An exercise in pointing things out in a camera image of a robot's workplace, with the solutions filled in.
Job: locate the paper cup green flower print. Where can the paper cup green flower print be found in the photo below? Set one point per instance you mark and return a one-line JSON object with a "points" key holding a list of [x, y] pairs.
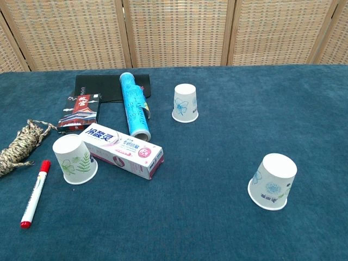
{"points": [[73, 157]]}

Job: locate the white pink toothpaste box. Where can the white pink toothpaste box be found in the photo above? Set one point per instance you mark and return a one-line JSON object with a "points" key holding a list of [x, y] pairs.
{"points": [[122, 152]]}

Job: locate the wooden woven folding screen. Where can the wooden woven folding screen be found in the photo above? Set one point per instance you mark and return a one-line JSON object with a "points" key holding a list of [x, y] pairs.
{"points": [[176, 32]]}

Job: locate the black notebook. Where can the black notebook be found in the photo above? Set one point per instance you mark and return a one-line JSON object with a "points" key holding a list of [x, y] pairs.
{"points": [[103, 87]]}

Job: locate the blue printed film roll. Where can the blue printed film roll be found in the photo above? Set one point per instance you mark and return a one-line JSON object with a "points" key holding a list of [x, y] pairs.
{"points": [[134, 108]]}

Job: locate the black red palace card box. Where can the black red palace card box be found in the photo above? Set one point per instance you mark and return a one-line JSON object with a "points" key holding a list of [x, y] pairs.
{"points": [[79, 114]]}

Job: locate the white marker red cap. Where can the white marker red cap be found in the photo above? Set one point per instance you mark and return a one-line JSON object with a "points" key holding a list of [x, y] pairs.
{"points": [[34, 195]]}

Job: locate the paper cup blue flower print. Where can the paper cup blue flower print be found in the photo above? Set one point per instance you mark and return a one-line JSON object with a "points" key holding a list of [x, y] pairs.
{"points": [[185, 103]]}

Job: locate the blue velvet tablecloth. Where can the blue velvet tablecloth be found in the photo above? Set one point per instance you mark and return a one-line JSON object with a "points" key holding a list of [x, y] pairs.
{"points": [[190, 212]]}

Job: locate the paper cup blue chrysanthemum print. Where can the paper cup blue chrysanthemum print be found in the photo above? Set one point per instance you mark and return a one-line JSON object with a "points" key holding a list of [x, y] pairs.
{"points": [[274, 179]]}

